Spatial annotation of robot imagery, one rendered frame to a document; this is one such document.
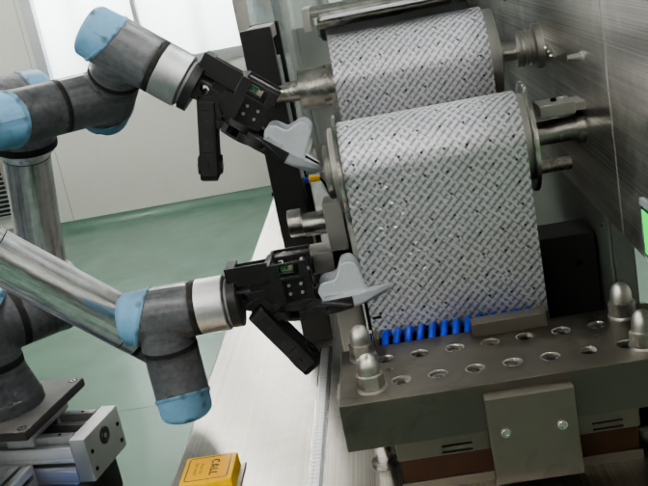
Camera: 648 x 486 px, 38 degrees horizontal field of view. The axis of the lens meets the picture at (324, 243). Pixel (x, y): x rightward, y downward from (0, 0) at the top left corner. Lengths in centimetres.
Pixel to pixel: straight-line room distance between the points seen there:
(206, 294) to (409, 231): 28
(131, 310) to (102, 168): 590
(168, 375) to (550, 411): 51
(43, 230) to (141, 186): 532
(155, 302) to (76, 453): 64
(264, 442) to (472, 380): 36
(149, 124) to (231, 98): 576
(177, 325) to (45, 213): 60
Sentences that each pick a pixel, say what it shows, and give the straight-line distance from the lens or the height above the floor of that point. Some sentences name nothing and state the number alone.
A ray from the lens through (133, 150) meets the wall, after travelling 707.
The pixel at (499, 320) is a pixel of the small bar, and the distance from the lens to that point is 122.
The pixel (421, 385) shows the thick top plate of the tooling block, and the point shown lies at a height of 103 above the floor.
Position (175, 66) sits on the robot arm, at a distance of 126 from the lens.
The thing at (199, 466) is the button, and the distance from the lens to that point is 128.
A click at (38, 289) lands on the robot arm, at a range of 138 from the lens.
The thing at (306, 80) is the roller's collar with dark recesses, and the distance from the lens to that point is 148.
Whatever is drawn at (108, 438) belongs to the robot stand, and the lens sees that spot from 189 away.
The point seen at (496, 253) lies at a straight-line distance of 125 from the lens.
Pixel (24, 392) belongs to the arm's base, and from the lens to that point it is 190.
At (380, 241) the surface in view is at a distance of 123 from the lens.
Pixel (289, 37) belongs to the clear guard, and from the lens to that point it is 223.
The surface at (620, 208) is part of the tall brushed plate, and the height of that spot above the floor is 118.
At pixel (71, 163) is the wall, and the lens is 721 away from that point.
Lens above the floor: 151
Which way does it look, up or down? 16 degrees down
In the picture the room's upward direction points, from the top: 11 degrees counter-clockwise
